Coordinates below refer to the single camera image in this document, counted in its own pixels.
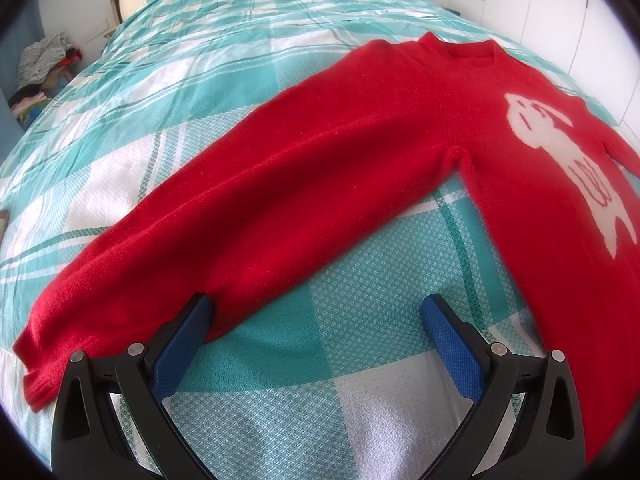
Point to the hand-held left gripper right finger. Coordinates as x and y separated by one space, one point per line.
452 347

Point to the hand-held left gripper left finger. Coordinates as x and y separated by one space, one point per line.
181 346

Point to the red sweater with white print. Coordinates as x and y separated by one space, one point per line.
350 170

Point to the pile of clothes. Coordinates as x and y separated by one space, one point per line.
42 72

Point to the teal checked bed cover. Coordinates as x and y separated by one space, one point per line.
250 70

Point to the white wardrobe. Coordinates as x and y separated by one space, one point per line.
540 10

